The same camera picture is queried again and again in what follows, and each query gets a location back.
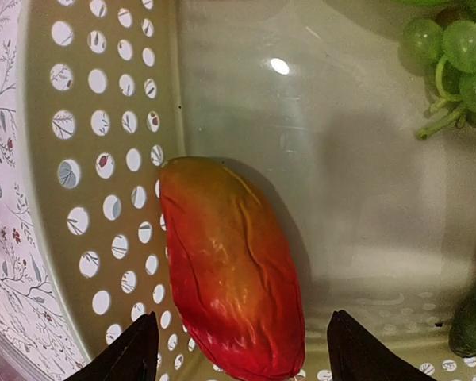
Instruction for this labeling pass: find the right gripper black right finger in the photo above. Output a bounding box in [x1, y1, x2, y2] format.
[327, 310, 432, 381]

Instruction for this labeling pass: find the beige perforated plastic basket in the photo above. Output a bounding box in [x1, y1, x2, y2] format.
[17, 1, 476, 380]

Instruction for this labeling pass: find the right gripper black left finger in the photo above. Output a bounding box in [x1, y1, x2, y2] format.
[67, 312, 159, 381]

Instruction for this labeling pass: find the dark green toy cucumber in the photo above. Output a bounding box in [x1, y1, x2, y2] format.
[448, 283, 476, 358]

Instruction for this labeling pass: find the green toy grape bunch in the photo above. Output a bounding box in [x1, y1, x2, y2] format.
[400, 1, 476, 141]

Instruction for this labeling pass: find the floral patterned tablecloth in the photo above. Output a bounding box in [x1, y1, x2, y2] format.
[0, 1, 85, 380]

